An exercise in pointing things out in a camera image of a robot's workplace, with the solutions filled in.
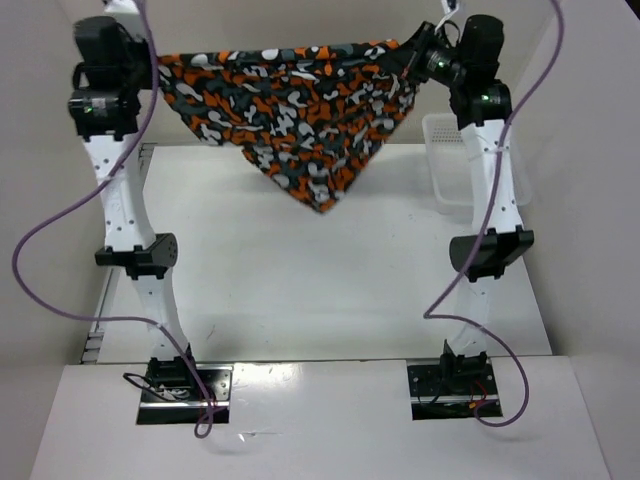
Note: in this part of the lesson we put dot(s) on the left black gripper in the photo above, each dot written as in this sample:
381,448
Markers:
141,44

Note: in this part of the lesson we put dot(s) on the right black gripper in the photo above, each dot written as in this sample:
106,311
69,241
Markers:
428,35

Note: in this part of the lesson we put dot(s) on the orange camouflage shorts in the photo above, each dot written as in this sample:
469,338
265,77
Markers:
310,118

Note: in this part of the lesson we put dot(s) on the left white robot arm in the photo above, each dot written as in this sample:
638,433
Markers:
104,106

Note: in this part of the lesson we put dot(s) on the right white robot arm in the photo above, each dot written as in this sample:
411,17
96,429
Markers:
482,106

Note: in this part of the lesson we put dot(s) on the white plastic basket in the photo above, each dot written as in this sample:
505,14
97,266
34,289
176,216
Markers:
449,166

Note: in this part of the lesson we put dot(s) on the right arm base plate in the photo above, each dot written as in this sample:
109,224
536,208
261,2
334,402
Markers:
436,397

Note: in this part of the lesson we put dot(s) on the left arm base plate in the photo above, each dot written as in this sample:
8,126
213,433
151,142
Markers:
183,404

